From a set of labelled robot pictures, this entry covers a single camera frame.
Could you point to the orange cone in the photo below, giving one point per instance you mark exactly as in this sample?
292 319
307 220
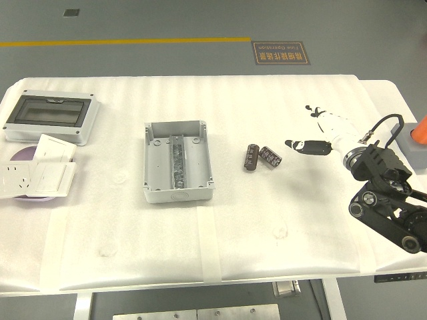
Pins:
421 131

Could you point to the white foam mat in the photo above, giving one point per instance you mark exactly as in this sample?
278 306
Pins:
133 233

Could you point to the white wall switch panel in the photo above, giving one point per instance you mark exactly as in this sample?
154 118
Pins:
50 178

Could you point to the white blank switch plate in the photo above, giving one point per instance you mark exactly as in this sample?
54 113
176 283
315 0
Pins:
53 148

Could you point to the metal mounting rail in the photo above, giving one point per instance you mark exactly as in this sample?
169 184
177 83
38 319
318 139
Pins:
177 160

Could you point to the grey distribution box dark window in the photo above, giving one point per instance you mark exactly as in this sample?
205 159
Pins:
50 111

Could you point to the dark floor hatch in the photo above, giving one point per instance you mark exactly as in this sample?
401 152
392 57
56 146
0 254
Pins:
71 12

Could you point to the black table control panel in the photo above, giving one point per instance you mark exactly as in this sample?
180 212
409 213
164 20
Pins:
400 277

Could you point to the floor sign with orange text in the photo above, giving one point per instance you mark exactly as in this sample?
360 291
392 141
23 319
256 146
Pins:
280 53

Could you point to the white wall socket panel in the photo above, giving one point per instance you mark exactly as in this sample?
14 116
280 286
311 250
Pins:
13 180

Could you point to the metal bracket under table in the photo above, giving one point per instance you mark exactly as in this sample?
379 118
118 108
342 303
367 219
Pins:
286 289

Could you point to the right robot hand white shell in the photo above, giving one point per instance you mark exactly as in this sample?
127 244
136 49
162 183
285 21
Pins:
340 133

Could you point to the open grey plastic box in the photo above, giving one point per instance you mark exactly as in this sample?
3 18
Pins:
156 166

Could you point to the metal floor plate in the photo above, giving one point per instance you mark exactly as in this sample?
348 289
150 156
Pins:
155 315
238 313

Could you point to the purple round disc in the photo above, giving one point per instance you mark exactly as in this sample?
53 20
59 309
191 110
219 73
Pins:
23 155

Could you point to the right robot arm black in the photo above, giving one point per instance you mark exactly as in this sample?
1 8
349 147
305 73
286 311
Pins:
377 160

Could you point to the white table leg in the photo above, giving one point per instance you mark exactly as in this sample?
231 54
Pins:
335 300
81 306

